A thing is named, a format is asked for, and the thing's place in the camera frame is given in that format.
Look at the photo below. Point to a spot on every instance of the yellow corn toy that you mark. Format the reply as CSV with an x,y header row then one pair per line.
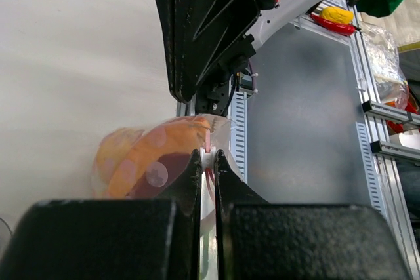
x,y
337,15

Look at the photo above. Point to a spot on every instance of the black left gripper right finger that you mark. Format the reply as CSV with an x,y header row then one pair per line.
x,y
261,240

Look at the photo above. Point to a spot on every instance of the aluminium table edge rail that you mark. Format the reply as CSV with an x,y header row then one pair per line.
x,y
188,109

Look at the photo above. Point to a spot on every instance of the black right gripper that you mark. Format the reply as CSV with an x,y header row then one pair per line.
x,y
196,34

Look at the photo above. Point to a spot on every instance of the red chili pepper toy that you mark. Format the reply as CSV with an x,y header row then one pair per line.
x,y
341,29

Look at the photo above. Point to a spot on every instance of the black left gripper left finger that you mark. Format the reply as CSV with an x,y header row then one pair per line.
x,y
155,238

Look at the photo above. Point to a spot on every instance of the crumpled clear plastic bag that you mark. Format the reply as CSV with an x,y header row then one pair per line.
x,y
383,57

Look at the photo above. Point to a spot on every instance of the red yellow mango slice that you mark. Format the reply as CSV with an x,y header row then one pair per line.
x,y
151,162

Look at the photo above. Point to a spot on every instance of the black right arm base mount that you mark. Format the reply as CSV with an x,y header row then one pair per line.
x,y
216,93

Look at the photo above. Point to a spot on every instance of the white slotted cable duct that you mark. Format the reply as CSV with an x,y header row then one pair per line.
x,y
238,132

